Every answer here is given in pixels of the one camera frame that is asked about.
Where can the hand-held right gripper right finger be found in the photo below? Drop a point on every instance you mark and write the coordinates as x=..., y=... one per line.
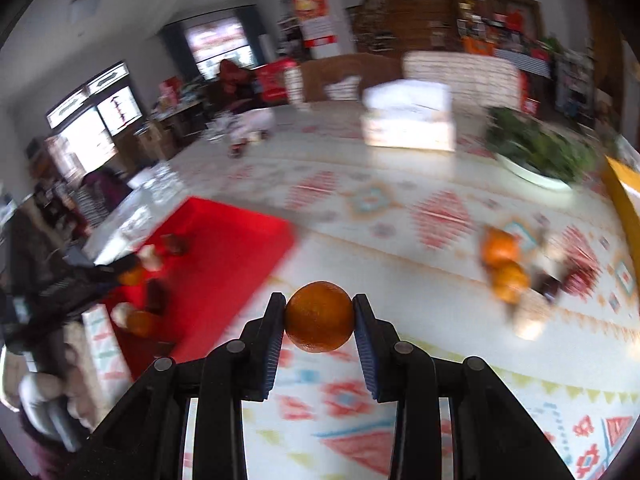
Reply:
x=367, y=355

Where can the bright window with curtains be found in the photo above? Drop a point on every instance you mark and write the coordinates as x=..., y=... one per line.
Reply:
x=220, y=42

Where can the dark red date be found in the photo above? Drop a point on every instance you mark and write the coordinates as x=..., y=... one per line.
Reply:
x=175, y=244
x=156, y=296

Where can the red jacket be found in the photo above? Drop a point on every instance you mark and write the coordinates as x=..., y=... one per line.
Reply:
x=231, y=76

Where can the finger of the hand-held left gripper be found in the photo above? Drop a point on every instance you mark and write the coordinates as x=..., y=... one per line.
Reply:
x=117, y=269

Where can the orange mandarin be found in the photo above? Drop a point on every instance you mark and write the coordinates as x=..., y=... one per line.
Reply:
x=500, y=249
x=141, y=323
x=510, y=281
x=319, y=316

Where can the red gift box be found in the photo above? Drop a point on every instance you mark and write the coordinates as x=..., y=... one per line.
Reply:
x=272, y=81

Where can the white plastic wrapper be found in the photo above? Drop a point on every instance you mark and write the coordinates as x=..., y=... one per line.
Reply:
x=245, y=122

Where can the red cardboard tray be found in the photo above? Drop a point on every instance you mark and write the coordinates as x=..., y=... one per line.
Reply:
x=225, y=260

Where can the red white wall calendar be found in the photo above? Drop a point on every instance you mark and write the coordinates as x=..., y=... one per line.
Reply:
x=315, y=15

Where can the plaid bag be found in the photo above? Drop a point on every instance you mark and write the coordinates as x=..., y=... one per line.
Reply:
x=97, y=195

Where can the white cardboard box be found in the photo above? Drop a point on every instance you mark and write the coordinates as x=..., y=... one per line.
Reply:
x=407, y=120

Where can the decorated window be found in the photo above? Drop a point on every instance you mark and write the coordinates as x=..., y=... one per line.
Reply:
x=95, y=105

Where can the green plant in white bowl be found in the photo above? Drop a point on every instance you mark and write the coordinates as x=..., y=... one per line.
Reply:
x=537, y=152

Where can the white round puck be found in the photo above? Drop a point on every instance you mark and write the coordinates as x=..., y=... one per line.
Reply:
x=256, y=136

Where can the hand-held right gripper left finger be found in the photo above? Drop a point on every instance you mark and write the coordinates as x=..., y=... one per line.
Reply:
x=272, y=355

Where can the yellow box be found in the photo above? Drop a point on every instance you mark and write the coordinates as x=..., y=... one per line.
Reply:
x=622, y=195

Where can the small yellowish mandarin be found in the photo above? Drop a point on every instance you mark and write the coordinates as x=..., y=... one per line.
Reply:
x=131, y=276

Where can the white patterned chair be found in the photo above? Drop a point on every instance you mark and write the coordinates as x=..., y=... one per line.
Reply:
x=460, y=77

